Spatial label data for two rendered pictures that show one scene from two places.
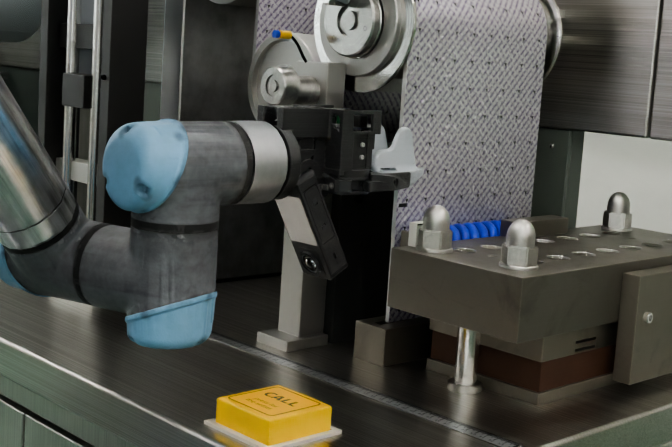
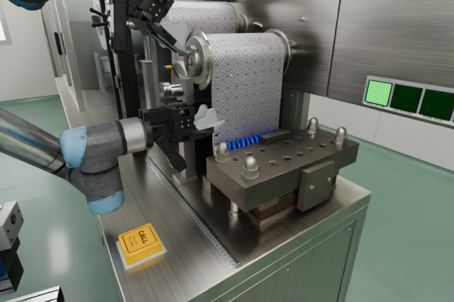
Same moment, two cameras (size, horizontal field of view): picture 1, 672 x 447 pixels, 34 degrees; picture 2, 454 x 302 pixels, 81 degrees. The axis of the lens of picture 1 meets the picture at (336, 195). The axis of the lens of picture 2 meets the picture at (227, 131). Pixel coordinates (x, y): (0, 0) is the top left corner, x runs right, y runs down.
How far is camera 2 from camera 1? 0.57 m
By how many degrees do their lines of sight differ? 18
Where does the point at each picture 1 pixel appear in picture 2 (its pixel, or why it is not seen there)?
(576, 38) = (300, 53)
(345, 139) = (175, 121)
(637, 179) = not seen: hidden behind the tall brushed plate
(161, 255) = (87, 183)
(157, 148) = (69, 146)
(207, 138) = (98, 135)
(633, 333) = (305, 194)
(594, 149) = not seen: hidden behind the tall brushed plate
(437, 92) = (229, 89)
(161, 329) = (94, 209)
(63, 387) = not seen: hidden behind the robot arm
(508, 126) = (266, 96)
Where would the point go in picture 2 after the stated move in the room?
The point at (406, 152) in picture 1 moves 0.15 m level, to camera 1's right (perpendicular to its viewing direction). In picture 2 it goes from (212, 118) to (274, 121)
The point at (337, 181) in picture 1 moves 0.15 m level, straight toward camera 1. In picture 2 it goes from (175, 138) to (144, 171)
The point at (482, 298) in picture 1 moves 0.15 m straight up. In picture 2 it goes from (232, 189) to (233, 124)
